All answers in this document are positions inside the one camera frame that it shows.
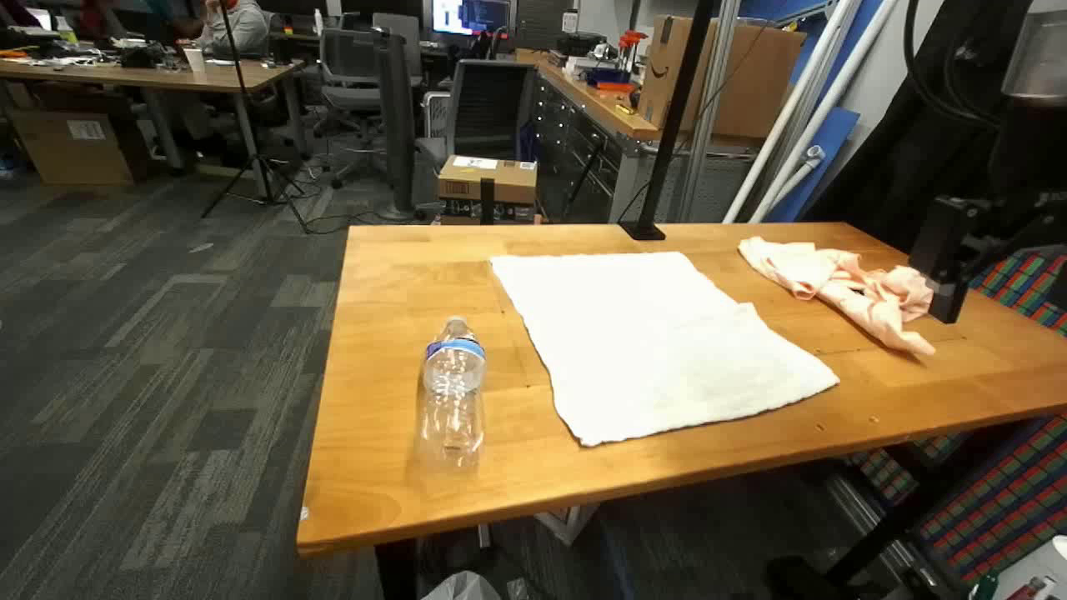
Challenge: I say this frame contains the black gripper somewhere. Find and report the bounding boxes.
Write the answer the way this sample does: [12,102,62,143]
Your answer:
[911,197,979,325]

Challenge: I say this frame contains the white towel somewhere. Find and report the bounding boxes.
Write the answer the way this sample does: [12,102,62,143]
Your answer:
[487,245,845,453]

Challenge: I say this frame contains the pink crumpled cloth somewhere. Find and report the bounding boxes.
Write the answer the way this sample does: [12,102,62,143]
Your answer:
[738,232,940,362]

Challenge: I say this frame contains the white plastic pipe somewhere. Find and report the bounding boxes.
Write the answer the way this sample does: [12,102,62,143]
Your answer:
[721,0,865,226]
[749,0,911,226]

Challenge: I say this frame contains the blue flat board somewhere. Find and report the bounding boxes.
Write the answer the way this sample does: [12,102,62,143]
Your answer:
[763,102,865,226]

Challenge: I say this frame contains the colourful striped rug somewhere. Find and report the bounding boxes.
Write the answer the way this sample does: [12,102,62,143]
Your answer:
[845,245,1067,600]

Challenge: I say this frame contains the black table leg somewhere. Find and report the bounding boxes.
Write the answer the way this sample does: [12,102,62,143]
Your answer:
[763,418,1002,600]
[373,537,422,600]

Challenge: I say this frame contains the large brown cardboard box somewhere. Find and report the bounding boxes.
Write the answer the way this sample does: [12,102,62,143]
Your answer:
[636,8,808,143]

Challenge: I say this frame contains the black vertical stand pole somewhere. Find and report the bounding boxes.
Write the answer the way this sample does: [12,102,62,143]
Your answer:
[617,0,721,243]

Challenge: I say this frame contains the small low wooden table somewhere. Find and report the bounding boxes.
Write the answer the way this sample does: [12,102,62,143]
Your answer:
[433,152,541,211]

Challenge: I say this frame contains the black mesh office chair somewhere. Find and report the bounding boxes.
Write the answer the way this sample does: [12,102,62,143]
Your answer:
[448,57,541,161]

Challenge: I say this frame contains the clear plastic water bottle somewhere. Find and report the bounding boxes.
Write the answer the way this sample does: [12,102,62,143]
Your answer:
[417,315,490,469]

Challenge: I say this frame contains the grey crumpled bag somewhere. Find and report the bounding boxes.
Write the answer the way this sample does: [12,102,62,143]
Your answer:
[419,565,506,600]

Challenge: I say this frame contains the computer monitor blue screen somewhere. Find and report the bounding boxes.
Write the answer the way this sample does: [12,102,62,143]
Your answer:
[429,0,512,36]

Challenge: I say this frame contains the dark grey tall panel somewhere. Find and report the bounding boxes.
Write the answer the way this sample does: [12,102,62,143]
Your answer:
[373,29,419,219]

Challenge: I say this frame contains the grey office chair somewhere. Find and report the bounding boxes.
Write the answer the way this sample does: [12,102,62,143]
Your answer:
[313,25,386,119]

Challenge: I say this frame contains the black tripod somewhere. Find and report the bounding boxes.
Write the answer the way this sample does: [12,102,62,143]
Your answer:
[198,0,317,235]

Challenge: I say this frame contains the seated person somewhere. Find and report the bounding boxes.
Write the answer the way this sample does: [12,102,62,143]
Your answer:
[200,0,278,59]

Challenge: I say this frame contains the long wooden office desk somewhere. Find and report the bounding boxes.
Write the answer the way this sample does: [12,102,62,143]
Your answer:
[0,51,309,202]

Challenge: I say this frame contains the cardboard box with label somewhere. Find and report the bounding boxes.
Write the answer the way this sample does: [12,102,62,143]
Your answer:
[8,106,152,191]

